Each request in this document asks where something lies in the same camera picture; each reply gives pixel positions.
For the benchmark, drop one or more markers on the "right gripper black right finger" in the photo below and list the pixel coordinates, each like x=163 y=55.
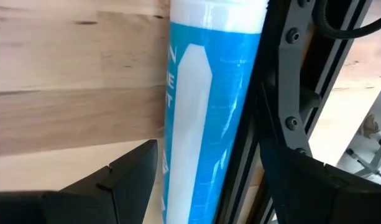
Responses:
x=317 y=193

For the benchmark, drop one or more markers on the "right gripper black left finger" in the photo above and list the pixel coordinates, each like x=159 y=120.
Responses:
x=125 y=189

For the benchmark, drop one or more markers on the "blue silicone tube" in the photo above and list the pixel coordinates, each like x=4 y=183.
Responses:
x=218 y=93

